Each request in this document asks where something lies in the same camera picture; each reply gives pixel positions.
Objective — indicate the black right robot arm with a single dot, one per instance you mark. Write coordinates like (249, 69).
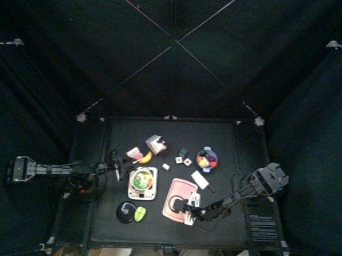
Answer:
(249, 190)

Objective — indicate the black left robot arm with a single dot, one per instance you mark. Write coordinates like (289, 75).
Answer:
(49, 169)

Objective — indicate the small white sushi piece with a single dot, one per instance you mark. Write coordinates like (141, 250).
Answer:
(166, 166)

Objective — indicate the lime green toy piece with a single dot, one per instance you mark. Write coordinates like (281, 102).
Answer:
(139, 214)

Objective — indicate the white red sushi piece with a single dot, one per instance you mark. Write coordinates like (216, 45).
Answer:
(188, 162)

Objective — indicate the white green sushi piece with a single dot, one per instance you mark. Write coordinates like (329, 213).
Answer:
(179, 160)

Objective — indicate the dark green toy piece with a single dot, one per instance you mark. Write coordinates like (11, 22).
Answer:
(182, 152)

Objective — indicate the pink and white toy carton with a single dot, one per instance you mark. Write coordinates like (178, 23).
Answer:
(134, 153)

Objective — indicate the pink cutting board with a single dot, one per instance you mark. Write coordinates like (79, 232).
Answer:
(178, 190)

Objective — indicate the bowl of green salad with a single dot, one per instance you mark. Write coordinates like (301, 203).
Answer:
(142, 180)

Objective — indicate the yellow toy banana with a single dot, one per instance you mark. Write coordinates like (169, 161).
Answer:
(146, 158)

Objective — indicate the white square tray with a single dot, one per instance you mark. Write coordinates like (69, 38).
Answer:
(142, 196)

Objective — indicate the pink white toy box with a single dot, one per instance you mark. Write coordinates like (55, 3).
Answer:
(155, 144)

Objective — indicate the black cap with green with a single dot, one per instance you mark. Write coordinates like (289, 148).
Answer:
(123, 215)

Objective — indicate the blue pot with toy fruit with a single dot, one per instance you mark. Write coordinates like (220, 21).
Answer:
(208, 160)

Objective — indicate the grey frame corner bracket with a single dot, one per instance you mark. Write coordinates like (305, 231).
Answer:
(81, 117)
(333, 44)
(17, 42)
(260, 121)

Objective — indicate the grey frame middle clamp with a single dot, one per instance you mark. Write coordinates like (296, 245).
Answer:
(170, 117)

